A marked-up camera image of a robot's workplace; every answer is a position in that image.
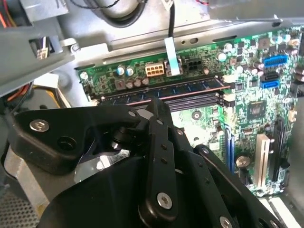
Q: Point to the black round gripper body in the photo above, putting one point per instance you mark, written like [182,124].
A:
[99,204]

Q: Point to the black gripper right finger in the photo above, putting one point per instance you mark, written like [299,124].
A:
[190,164]

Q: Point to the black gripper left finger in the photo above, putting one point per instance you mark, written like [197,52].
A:
[59,118]

